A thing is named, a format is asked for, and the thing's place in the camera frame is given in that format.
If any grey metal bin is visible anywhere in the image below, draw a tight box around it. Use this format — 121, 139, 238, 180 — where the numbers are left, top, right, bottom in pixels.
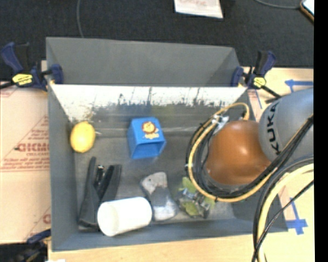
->
45, 36, 288, 252

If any white plastic cup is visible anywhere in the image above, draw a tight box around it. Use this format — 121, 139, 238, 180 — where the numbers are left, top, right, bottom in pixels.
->
97, 196, 154, 237

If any brown cardboard board red print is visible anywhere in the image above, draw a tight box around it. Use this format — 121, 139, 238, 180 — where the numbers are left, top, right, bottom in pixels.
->
0, 80, 52, 245

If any blue cup with lion print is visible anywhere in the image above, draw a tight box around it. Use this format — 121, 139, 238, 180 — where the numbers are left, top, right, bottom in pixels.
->
126, 116, 167, 160

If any black spring clamp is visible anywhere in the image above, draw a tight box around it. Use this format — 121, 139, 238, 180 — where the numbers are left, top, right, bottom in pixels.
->
77, 156, 123, 229

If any yellow lemon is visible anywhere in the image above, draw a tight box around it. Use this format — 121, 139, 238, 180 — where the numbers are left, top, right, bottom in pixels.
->
69, 121, 97, 154

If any grey mottled stone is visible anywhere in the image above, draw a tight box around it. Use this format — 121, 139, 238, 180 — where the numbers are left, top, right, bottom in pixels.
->
139, 171, 179, 222

